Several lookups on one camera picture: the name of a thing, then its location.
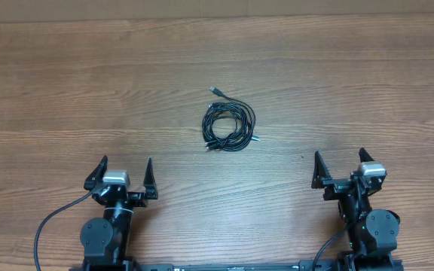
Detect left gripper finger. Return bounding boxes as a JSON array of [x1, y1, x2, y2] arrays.
[[143, 157, 158, 199], [84, 155, 108, 190]]

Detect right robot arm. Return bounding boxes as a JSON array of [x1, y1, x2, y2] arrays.
[[310, 148, 404, 270]]

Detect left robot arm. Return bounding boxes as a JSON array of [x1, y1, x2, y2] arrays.
[[80, 157, 158, 271]]

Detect left camera cable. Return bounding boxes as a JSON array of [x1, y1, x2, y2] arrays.
[[33, 187, 97, 271]]

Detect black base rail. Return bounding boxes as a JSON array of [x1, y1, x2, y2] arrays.
[[137, 259, 405, 271]]

